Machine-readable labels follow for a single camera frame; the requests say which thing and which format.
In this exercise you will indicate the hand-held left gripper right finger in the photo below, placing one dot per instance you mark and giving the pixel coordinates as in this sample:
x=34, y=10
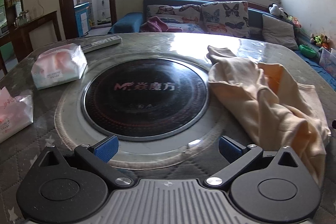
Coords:
x=229, y=146

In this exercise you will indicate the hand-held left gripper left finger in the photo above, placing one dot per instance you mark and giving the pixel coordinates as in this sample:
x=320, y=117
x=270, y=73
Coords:
x=107, y=148

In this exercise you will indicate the cream beige garment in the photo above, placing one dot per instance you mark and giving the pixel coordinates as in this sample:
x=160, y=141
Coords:
x=249, y=87

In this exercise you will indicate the round black induction cooktop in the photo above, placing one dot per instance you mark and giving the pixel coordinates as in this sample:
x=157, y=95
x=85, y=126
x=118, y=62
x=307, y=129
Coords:
x=145, y=108

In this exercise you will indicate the grey quilted star tablecloth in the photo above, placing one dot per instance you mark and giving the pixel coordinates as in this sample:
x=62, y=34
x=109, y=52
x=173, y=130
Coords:
x=15, y=166

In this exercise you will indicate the white pink tissue pack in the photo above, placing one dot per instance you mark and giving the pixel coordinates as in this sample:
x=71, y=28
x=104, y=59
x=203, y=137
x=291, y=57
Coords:
x=57, y=66

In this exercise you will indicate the pink printed plastic bag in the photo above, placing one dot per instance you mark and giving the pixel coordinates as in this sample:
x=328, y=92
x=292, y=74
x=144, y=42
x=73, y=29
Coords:
x=13, y=113

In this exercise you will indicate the white remote control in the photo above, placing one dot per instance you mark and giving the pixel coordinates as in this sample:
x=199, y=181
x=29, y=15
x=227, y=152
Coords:
x=102, y=43

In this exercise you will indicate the green bowl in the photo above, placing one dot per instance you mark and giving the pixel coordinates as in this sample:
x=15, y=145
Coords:
x=308, y=50

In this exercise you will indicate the grey pillow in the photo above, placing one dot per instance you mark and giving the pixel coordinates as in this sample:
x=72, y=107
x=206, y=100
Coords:
x=278, y=31

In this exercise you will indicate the butterfly print cushion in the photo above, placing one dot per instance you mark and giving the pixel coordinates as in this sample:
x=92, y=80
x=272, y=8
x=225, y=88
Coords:
x=225, y=19
x=173, y=10

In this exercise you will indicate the blue sofa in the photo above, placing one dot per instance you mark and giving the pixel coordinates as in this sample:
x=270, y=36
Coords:
x=126, y=22

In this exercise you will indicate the clear storage box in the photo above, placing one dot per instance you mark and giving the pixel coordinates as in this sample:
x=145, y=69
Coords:
x=328, y=61

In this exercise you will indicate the blue white small cabinet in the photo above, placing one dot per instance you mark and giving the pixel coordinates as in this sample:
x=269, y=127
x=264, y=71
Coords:
x=81, y=19

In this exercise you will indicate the pink cloth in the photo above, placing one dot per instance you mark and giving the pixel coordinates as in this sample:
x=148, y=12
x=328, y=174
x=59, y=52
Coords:
x=155, y=25

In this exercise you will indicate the small stuffed toys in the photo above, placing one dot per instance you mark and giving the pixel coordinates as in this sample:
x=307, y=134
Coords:
x=320, y=40

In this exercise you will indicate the dark wooden sideboard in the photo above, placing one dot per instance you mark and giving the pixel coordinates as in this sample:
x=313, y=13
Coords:
x=23, y=32

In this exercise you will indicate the panda plush toy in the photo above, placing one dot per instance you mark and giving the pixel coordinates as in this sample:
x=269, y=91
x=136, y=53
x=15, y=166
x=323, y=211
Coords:
x=275, y=10

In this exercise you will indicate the metal kettle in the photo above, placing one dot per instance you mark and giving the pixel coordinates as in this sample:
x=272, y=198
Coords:
x=22, y=18

